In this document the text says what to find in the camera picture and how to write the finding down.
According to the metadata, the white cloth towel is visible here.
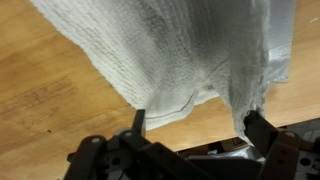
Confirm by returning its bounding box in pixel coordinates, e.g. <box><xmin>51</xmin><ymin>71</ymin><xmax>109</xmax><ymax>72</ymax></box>
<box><xmin>29</xmin><ymin>0</ymin><xmax>298</xmax><ymax>145</ymax></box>

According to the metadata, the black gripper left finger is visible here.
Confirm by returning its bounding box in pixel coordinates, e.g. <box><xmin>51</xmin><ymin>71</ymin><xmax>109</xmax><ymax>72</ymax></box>
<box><xmin>63</xmin><ymin>109</ymin><xmax>214</xmax><ymax>180</ymax></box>

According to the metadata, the white crumpled cloth pile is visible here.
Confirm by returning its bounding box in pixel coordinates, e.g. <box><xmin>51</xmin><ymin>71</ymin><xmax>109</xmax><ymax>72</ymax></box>
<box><xmin>185</xmin><ymin>145</ymin><xmax>265</xmax><ymax>162</ymax></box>

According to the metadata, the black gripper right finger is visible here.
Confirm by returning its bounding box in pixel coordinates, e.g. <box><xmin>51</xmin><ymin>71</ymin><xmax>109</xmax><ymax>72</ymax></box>
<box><xmin>242</xmin><ymin>109</ymin><xmax>320</xmax><ymax>180</ymax></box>

